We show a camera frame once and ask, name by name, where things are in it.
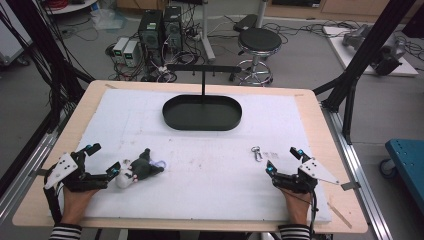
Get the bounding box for white stand leg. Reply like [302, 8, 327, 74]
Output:
[199, 0, 217, 63]

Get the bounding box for white floor board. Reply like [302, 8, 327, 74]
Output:
[322, 24, 420, 78]

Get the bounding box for aluminium rail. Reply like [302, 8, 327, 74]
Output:
[320, 102, 395, 240]
[0, 108, 78, 221]

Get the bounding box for person's left hand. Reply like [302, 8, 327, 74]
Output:
[60, 185, 101, 226]

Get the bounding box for black metal frame post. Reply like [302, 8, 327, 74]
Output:
[313, 0, 418, 145]
[0, 0, 95, 134]

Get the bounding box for black hanger stand with tray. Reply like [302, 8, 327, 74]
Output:
[161, 64, 243, 132]

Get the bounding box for grey tape piece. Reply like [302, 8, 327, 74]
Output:
[28, 168, 50, 178]
[340, 181, 362, 192]

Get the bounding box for round white table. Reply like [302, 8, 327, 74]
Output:
[42, 0, 98, 16]

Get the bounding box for metal key ring clasp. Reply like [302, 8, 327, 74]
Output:
[250, 145, 265, 163]

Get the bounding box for white power supply unit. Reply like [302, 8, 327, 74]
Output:
[112, 36, 130, 64]
[123, 39, 140, 68]

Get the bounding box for black floor cables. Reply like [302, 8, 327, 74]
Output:
[262, 19, 363, 39]

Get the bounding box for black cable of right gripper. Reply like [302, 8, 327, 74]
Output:
[308, 189, 320, 239]

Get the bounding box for white foam mat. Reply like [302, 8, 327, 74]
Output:
[47, 88, 333, 224]

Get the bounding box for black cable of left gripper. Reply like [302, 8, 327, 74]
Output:
[43, 181, 64, 225]

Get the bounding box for wooden stick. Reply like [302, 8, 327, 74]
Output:
[326, 201, 354, 230]

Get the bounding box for clear plastic bag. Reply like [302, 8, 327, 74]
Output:
[90, 7, 128, 32]

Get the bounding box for grey robot device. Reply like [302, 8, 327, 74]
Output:
[341, 23, 408, 76]

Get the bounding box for person's right hand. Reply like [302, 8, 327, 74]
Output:
[280, 187, 313, 227]

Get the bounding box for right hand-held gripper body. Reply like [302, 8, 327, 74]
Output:
[270, 157, 341, 195]

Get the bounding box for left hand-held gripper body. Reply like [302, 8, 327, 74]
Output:
[43, 151, 111, 193]

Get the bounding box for grey and white plush keychain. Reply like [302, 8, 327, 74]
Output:
[114, 148, 167, 190]

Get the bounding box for black computer tower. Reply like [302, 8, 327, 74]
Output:
[162, 5, 185, 55]
[137, 9, 165, 65]

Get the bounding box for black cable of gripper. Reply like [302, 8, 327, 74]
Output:
[43, 181, 64, 225]
[308, 189, 320, 239]

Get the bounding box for black flat case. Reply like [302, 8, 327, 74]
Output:
[232, 13, 260, 33]

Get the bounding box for blue cart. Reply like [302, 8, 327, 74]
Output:
[379, 138, 424, 215]

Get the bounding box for black round stool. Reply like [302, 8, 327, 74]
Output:
[229, 27, 283, 87]

